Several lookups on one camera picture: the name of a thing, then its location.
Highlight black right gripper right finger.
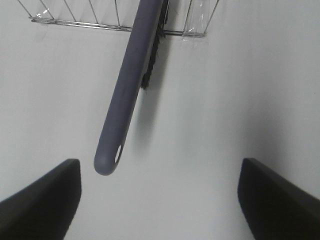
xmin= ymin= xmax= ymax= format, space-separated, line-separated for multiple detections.
xmin=237 ymin=158 xmax=320 ymax=240

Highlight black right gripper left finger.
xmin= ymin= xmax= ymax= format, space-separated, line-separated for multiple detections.
xmin=0 ymin=159 xmax=82 ymax=240

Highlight purple hand brush black bristles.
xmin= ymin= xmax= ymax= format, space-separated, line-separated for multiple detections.
xmin=93 ymin=0 xmax=169 ymax=176

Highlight chrome wire dish rack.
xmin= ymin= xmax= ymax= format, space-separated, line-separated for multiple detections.
xmin=16 ymin=0 xmax=220 ymax=38

